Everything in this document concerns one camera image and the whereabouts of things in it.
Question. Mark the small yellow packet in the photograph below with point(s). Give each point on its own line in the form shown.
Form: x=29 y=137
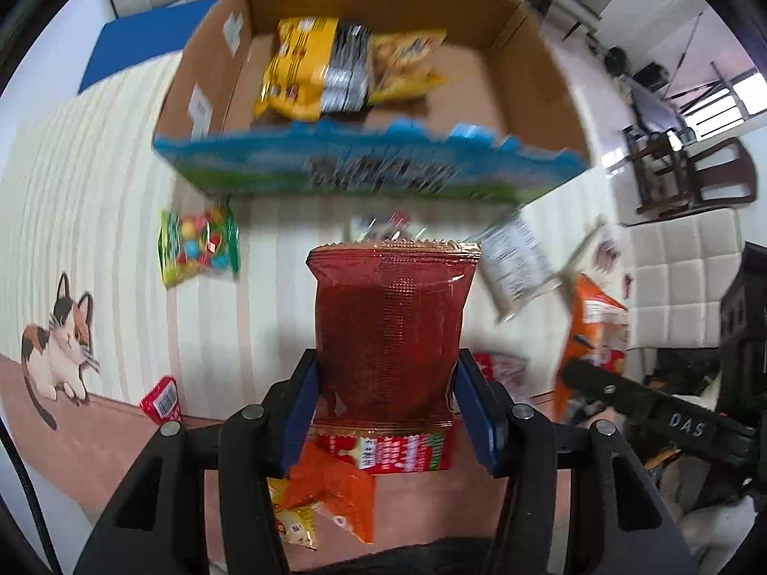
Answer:
x=293 y=527

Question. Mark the black silver snack packet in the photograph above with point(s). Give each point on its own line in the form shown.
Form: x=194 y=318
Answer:
x=344 y=72

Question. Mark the black speaker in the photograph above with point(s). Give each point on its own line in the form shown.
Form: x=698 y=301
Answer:
x=651 y=76

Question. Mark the striped cat print mat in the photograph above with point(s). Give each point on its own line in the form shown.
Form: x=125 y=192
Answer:
x=90 y=191

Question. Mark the dark wooden chair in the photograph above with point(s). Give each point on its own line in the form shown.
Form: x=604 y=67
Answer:
x=719 y=173

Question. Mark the yellow orange snack packet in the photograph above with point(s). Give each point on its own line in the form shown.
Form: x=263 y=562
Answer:
x=401 y=66

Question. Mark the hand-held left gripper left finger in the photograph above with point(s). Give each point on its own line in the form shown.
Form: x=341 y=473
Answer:
x=302 y=419

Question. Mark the beige snack packet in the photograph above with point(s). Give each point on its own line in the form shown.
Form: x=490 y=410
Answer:
x=605 y=254

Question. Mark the dark red snack packet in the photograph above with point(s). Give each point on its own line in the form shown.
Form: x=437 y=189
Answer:
x=389 y=323

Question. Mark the dark wooden cabinet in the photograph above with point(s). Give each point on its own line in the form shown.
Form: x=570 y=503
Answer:
x=746 y=311

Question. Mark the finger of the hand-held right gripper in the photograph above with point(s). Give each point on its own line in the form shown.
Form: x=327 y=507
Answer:
x=605 y=388

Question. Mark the red silver snack packet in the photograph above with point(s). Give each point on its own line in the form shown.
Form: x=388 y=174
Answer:
x=503 y=368

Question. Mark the small red packet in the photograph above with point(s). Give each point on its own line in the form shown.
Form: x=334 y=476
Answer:
x=160 y=400

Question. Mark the orange white snack packet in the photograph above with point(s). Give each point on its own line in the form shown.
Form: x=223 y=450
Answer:
x=593 y=323

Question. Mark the red white snack packet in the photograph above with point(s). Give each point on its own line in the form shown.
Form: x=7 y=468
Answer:
x=389 y=452

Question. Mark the blue mat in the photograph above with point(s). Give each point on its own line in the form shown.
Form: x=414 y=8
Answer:
x=132 y=48

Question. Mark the white fluffy cloth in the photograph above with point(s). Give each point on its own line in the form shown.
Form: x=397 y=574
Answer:
x=719 y=527

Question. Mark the cardboard box with blue print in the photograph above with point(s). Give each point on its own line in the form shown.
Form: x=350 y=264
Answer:
x=239 y=162

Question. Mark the colourful candy bag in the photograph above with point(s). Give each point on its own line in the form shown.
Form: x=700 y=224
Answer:
x=198 y=245

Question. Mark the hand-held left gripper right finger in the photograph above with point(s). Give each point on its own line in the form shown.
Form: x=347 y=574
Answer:
x=479 y=419

